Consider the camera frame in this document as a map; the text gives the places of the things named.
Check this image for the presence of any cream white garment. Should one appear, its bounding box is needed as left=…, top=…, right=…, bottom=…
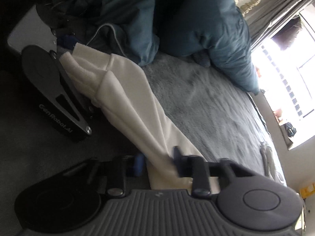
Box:
left=59, top=44, right=201, bottom=191

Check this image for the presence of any grey bed blanket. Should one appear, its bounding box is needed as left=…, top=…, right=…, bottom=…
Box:
left=143, top=53, right=286, bottom=184

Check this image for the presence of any yellow box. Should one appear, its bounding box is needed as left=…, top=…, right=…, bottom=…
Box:
left=299, top=183, right=315, bottom=199

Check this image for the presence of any teal blue duvet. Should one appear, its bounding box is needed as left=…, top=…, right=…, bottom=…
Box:
left=48, top=0, right=259, bottom=94

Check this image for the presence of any grey curtain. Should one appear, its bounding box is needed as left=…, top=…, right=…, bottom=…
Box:
left=247, top=0, right=314, bottom=50

